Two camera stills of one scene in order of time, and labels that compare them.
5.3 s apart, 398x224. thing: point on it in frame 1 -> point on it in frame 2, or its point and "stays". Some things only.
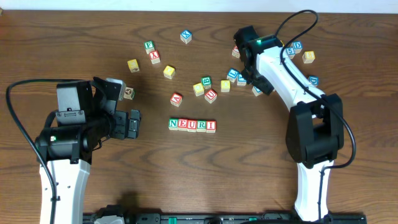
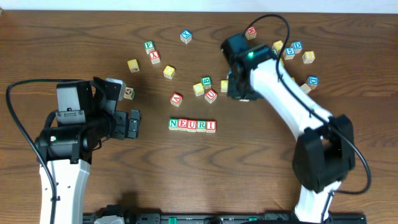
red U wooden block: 191,126 stays
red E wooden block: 182,124 stays
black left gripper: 121,125 stays
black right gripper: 259,82 -> 236,88
